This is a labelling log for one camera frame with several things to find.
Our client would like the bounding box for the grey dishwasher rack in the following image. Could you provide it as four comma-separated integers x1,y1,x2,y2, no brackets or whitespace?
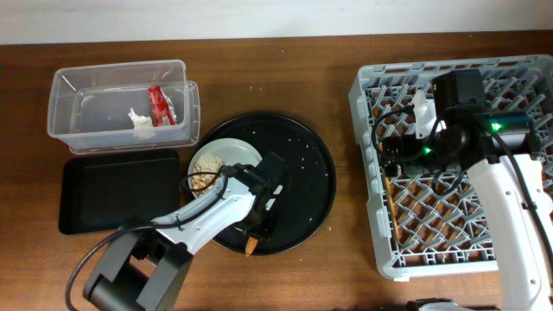
348,54,552,282

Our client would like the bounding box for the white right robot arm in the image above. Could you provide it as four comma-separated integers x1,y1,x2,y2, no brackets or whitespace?
373,108,552,310

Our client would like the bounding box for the round black serving tray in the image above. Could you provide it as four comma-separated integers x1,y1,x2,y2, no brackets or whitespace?
199,111,336,256

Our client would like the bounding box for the black rectangular tray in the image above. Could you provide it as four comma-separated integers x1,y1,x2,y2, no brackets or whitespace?
58,149,181,235

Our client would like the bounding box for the grey round plate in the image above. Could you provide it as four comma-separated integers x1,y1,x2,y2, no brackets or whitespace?
182,138,262,198

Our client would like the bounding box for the red snack wrapper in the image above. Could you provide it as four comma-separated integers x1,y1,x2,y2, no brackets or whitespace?
147,86,176,127

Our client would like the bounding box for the clear plastic bin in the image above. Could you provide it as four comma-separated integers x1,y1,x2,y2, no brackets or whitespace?
47,60,200,155

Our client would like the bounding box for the orange carrot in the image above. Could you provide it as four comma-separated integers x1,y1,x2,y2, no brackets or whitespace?
245,237,259,257

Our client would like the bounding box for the nut shells and rice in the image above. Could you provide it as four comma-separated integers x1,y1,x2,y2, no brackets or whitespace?
191,153,226,195

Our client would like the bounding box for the white tissue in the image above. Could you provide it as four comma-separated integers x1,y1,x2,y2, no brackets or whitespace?
128,108,156,139

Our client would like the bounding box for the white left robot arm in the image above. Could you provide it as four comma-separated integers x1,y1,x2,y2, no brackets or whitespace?
64,159,287,310

